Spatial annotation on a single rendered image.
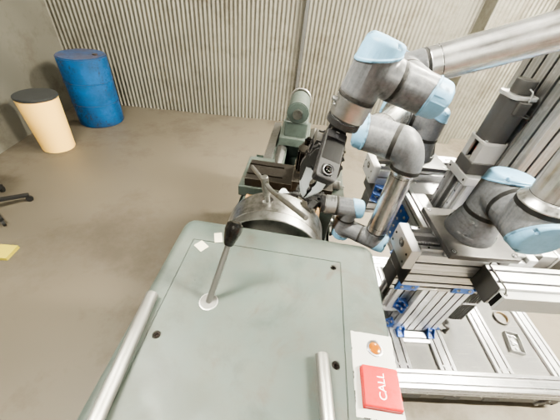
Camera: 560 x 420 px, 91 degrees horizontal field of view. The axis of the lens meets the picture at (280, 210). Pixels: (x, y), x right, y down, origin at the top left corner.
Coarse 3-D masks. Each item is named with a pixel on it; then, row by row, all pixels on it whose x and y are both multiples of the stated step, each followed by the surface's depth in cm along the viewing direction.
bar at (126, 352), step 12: (144, 300) 50; (144, 312) 48; (132, 324) 47; (144, 324) 48; (132, 336) 45; (120, 348) 44; (132, 348) 44; (120, 360) 42; (108, 372) 41; (120, 372) 41; (108, 384) 40; (108, 396) 39; (96, 408) 38; (108, 408) 39
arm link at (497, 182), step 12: (492, 168) 78; (504, 168) 78; (480, 180) 81; (492, 180) 76; (504, 180) 74; (516, 180) 72; (528, 180) 73; (480, 192) 80; (492, 192) 76; (504, 192) 73; (468, 204) 84; (480, 204) 80; (480, 216) 81
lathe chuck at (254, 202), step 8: (248, 200) 84; (256, 200) 83; (288, 200) 82; (296, 200) 84; (240, 208) 84; (248, 208) 81; (256, 208) 79; (264, 208) 79; (272, 208) 78; (280, 208) 79; (288, 208) 80; (304, 208) 83; (232, 216) 84; (296, 216) 79; (312, 216) 85; (312, 224) 82; (320, 224) 89; (320, 232) 86
